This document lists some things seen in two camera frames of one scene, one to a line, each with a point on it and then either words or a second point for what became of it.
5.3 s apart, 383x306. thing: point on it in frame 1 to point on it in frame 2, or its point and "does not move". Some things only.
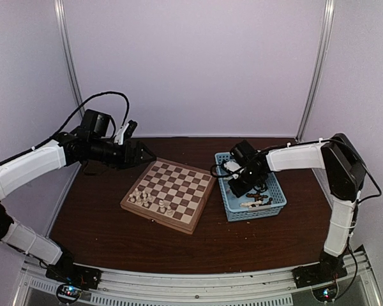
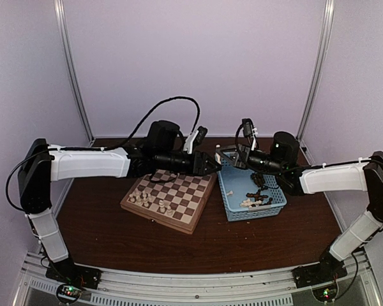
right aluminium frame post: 325,36 does not move
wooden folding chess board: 171,195 does not move
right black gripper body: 250,181 to 271,164
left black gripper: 127,160 to 198,166
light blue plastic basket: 231,204 does not move
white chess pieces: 162,210 does not move
